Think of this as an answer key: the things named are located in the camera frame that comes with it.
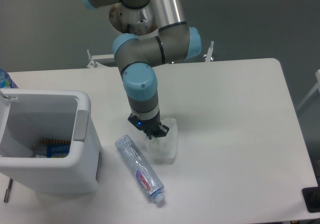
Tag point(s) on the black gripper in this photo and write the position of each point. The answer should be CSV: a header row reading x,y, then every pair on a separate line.
x,y
151,127

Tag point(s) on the white trash can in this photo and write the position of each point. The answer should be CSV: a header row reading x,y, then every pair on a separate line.
x,y
27,116

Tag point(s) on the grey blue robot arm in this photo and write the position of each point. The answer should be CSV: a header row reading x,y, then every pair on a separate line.
x,y
136,58

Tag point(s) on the clear plastic water bottle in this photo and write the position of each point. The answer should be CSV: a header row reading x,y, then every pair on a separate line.
x,y
142,171

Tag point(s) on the blue bottle at edge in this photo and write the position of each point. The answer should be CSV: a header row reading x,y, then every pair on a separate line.
x,y
6,81

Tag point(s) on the blue trash inside can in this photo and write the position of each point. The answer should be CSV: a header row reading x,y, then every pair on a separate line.
x,y
47,148

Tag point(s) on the black object at table corner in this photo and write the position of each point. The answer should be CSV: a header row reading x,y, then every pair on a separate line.
x,y
311,197

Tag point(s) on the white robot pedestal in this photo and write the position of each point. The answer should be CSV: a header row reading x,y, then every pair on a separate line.
x,y
136,21

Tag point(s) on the dark metal tool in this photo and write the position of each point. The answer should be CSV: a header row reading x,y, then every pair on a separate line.
x,y
8,191

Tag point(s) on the white frame at right edge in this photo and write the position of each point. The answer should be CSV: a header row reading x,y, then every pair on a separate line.
x,y
310,97

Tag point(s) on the clear plastic wrapper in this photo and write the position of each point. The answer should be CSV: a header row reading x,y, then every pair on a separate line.
x,y
163,150

